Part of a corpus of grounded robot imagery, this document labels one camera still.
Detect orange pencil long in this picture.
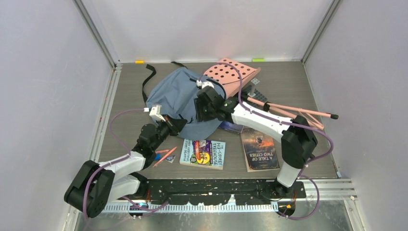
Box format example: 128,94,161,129
153,147,177,167

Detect dark grey lego plate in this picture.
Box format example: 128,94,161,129
242,77,268,110

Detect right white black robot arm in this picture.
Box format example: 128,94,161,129
194,86,318,198

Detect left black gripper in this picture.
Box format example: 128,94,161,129
151,114,186,151

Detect aluminium front rail frame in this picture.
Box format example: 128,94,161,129
67,64,359,214

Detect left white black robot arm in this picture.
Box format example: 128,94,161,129
64,115,187,218

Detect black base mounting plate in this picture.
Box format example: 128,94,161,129
127,179,306,205

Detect dark blue bokeh book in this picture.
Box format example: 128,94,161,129
218,121,244,133

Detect Storey Treehouse colourful book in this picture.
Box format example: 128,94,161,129
179,139,226,170

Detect Tale of Two Cities book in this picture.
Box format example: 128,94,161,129
241,128,280,172

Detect pink perforated music stand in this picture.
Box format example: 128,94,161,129
203,57,339,131

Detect blue fabric backpack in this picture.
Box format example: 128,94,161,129
142,62,222,140

